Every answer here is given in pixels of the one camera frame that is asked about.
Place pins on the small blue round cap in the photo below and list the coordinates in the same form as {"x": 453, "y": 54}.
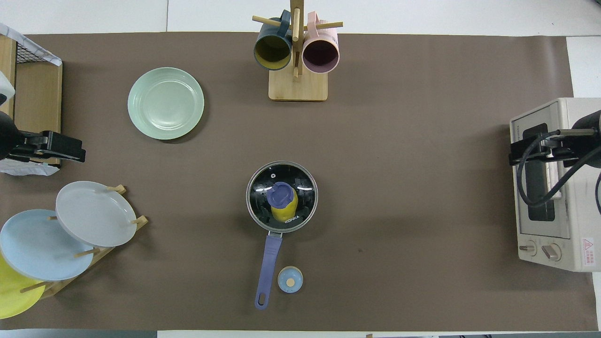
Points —
{"x": 284, "y": 277}

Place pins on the red warning sticker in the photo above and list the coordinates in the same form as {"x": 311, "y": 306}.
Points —
{"x": 588, "y": 252}

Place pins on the dark teal mug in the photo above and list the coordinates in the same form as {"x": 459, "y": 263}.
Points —
{"x": 272, "y": 49}

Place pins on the grey plate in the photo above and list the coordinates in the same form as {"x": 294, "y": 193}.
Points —
{"x": 94, "y": 213}

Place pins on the pale green plate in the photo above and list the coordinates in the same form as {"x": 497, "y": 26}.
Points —
{"x": 165, "y": 103}

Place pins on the large beige toaster knob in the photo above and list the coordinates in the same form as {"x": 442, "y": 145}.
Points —
{"x": 550, "y": 252}

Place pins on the pink mug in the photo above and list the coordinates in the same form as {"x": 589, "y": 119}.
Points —
{"x": 320, "y": 54}

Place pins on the wooden box with mesh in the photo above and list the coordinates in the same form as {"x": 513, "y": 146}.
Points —
{"x": 28, "y": 169}
{"x": 37, "y": 103}

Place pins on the wooden mug tree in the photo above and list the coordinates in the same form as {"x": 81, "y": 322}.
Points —
{"x": 298, "y": 87}

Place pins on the small beige toaster knob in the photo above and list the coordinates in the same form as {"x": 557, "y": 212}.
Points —
{"x": 528, "y": 248}

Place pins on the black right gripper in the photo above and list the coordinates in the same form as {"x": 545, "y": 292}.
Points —
{"x": 540, "y": 152}

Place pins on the wooden plate rack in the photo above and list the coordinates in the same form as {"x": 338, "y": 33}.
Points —
{"x": 55, "y": 287}

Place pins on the brown paper table mat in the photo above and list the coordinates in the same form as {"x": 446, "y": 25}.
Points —
{"x": 422, "y": 258}

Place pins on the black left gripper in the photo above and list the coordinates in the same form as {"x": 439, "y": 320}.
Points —
{"x": 63, "y": 148}

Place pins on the yellow plate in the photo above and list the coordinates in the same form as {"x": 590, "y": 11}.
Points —
{"x": 14, "y": 295}

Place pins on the light blue plate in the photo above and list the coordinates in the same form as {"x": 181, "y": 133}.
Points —
{"x": 37, "y": 249}

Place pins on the glass lid purple knob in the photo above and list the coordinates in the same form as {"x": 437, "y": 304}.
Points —
{"x": 303, "y": 188}

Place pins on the beige toaster oven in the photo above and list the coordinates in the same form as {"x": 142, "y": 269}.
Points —
{"x": 577, "y": 211}

